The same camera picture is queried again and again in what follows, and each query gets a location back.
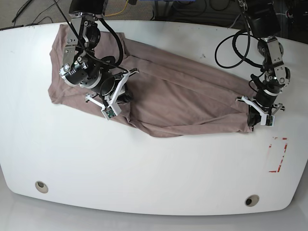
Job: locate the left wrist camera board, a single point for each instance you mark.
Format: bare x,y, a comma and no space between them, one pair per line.
270,120

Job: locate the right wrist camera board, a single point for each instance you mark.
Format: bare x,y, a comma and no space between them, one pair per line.
108,113

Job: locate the right table grommet hole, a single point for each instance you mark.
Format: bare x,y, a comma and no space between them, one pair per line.
252,200

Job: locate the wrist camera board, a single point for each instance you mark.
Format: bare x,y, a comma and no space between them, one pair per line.
270,120
108,113

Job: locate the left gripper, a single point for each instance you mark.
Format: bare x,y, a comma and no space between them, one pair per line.
257,113

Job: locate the red tape rectangle marking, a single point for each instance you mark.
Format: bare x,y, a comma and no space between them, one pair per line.
276,153

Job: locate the left table grommet hole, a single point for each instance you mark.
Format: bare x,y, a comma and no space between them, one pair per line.
41,187

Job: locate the table grommet hole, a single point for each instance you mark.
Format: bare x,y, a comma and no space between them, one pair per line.
41,187
252,200

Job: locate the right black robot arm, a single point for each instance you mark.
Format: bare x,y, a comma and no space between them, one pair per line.
103,77

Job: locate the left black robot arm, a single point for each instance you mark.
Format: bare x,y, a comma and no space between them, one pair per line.
261,18

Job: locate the mauve t-shirt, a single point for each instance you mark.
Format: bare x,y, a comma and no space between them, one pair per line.
174,96

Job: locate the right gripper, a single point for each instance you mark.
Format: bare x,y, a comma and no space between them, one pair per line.
110,90

